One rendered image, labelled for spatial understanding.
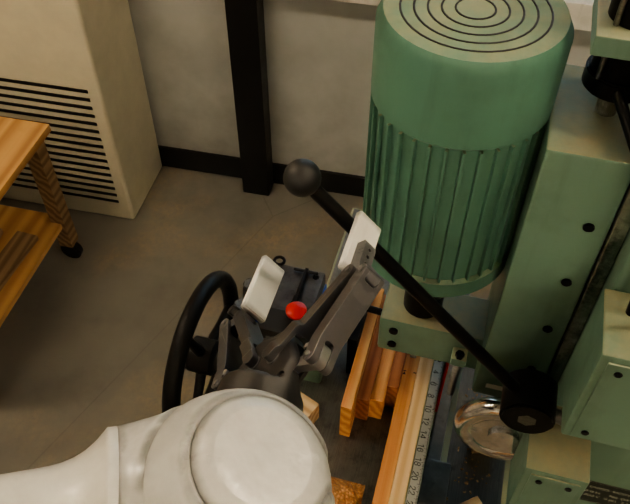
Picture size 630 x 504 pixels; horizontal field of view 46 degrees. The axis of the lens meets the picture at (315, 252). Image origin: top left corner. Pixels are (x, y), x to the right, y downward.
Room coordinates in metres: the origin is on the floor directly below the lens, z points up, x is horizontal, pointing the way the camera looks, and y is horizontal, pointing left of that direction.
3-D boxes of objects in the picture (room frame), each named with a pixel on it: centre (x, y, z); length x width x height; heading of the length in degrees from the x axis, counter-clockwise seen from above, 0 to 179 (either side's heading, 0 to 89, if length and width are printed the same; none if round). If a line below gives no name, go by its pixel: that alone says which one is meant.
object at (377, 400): (0.61, -0.11, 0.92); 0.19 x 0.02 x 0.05; 164
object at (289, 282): (0.66, 0.04, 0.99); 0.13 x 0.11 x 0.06; 164
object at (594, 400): (0.39, -0.31, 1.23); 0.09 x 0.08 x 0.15; 74
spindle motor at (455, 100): (0.60, -0.14, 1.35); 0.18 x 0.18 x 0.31
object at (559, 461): (0.39, -0.28, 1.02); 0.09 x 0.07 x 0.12; 164
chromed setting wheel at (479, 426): (0.44, -0.23, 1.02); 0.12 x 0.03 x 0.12; 74
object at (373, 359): (0.61, -0.09, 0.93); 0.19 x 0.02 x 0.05; 164
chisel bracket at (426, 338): (0.59, -0.16, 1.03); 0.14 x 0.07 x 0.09; 74
